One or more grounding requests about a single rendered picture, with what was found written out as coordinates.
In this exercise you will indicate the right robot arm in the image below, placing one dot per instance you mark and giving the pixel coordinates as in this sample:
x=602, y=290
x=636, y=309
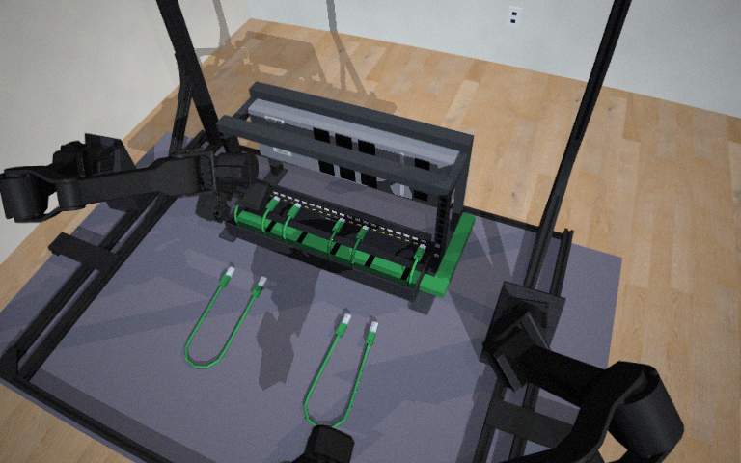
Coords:
x=25, y=196

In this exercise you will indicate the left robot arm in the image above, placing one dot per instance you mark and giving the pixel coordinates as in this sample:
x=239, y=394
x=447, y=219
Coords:
x=629, y=401

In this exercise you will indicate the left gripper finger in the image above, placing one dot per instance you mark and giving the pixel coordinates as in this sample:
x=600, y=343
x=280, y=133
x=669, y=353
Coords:
x=307, y=458

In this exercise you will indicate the black metal rack frame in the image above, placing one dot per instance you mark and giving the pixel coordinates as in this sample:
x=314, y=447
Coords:
x=299, y=122

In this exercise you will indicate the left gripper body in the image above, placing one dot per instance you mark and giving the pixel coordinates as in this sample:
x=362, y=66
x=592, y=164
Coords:
x=330, y=445

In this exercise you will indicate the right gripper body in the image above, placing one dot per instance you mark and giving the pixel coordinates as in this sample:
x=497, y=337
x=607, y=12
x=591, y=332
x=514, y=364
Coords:
x=255, y=196

